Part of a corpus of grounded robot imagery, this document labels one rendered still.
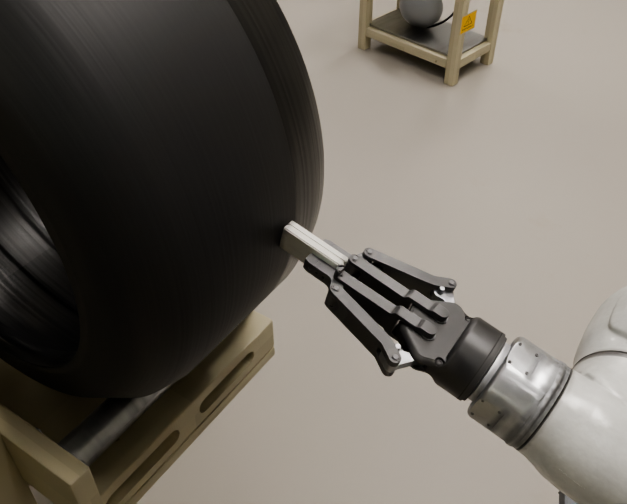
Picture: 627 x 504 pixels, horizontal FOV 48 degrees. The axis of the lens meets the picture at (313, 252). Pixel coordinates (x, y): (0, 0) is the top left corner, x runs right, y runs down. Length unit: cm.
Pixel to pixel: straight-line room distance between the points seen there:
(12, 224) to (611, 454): 84
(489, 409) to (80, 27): 46
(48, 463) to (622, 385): 59
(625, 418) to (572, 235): 205
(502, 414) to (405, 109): 269
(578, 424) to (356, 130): 254
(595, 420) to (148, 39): 48
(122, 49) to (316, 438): 151
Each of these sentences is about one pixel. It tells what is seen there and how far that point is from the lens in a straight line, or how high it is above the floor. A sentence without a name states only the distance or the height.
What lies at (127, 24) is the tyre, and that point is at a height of 140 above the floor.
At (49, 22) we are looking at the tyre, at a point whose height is 141.
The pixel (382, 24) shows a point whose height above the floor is 13.
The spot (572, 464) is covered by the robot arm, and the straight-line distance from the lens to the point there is 65.
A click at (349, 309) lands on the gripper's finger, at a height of 115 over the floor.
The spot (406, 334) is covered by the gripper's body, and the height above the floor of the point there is 114.
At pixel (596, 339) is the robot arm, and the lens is 75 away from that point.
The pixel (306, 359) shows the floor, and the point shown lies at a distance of 211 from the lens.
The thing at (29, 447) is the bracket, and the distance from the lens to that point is 86.
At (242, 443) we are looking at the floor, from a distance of 195.
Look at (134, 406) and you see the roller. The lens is 90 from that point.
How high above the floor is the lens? 162
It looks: 42 degrees down
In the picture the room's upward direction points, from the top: straight up
